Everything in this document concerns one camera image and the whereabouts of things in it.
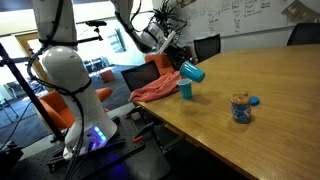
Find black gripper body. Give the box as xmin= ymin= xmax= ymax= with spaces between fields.
xmin=166 ymin=45 xmax=192 ymax=70

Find blue plastic cup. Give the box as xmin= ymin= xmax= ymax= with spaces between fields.
xmin=180 ymin=61 xmax=205 ymax=83
xmin=177 ymin=78 xmax=192 ymax=99

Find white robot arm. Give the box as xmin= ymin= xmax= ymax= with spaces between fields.
xmin=31 ymin=0 xmax=117 ymax=160

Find orange chair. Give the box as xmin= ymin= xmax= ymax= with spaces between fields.
xmin=145 ymin=54 xmax=174 ymax=76

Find orange cloth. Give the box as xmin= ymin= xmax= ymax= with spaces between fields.
xmin=130 ymin=71 xmax=182 ymax=102

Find black office chair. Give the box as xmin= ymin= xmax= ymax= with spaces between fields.
xmin=194 ymin=34 xmax=221 ymax=62
xmin=287 ymin=23 xmax=320 ymax=46

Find potted plant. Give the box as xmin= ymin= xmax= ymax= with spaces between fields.
xmin=151 ymin=0 xmax=187 ymax=35

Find black chair right side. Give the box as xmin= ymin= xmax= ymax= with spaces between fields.
xmin=121 ymin=61 xmax=160 ymax=91

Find whiteboard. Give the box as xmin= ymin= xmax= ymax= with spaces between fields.
xmin=177 ymin=0 xmax=320 ymax=41

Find blue jar lid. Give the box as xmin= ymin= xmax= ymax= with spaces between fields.
xmin=250 ymin=96 xmax=260 ymax=106

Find orange armchair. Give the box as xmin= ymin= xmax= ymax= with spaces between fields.
xmin=36 ymin=88 xmax=113 ymax=132

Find black tripod pole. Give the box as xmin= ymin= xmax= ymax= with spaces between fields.
xmin=0 ymin=43 xmax=65 ymax=142

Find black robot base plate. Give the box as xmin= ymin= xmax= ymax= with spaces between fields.
xmin=7 ymin=117 xmax=170 ymax=180

